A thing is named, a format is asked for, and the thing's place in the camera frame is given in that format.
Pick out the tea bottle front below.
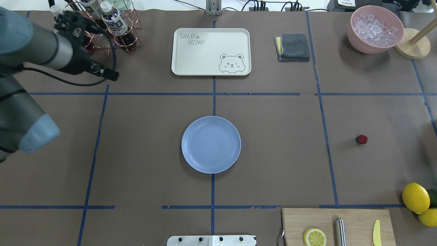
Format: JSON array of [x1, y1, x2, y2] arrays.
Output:
[[50, 5, 64, 17]]

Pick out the tea bottle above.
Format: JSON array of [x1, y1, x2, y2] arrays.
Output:
[[50, 5, 64, 17], [80, 0, 104, 25], [100, 1, 137, 53]]

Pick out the tea bottle middle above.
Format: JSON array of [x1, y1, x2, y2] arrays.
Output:
[[100, 1, 137, 53]]

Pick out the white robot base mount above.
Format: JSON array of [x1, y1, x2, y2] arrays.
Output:
[[167, 235, 257, 246]]

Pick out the pink bowl with ice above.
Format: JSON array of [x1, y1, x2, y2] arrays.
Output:
[[348, 5, 404, 54]]

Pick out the grey folded cloth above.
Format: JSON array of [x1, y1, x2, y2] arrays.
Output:
[[274, 33, 310, 62]]

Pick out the steel knife handle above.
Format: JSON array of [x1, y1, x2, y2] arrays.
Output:
[[335, 218, 347, 246]]

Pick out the blue plate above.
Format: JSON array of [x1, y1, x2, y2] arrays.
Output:
[[181, 116, 242, 174]]

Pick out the wooden stand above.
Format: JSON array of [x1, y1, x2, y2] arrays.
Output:
[[394, 18, 437, 60]]

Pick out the aluminium frame post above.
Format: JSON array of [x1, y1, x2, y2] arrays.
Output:
[[206, 0, 223, 16]]

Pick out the cream bear tray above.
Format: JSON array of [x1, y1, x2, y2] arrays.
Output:
[[171, 28, 252, 76]]

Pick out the green bowl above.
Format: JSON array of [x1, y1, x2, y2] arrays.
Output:
[[107, 0, 133, 11]]

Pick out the yellow lemon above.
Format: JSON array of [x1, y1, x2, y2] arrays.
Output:
[[401, 182, 431, 215], [417, 208, 437, 227]]

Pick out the wooden cutting board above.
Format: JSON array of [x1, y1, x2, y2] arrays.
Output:
[[282, 208, 396, 246]]

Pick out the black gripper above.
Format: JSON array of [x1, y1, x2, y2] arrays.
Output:
[[53, 11, 119, 81]]

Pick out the green lime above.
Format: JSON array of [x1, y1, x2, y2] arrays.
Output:
[[426, 189, 437, 208]]

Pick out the yellow plastic knife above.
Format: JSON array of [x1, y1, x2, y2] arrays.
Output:
[[372, 219, 382, 246]]

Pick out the copper wire bottle rack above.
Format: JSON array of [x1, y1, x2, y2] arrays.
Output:
[[51, 0, 143, 56]]

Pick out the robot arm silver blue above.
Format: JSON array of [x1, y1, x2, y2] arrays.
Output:
[[0, 7, 119, 161]]

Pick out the half lemon slice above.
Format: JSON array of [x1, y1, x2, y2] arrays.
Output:
[[303, 228, 327, 246]]

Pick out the red strawberry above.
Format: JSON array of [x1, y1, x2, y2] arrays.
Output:
[[355, 135, 368, 145]]

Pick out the tea bottle back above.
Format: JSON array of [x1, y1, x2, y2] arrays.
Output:
[[80, 0, 104, 25]]

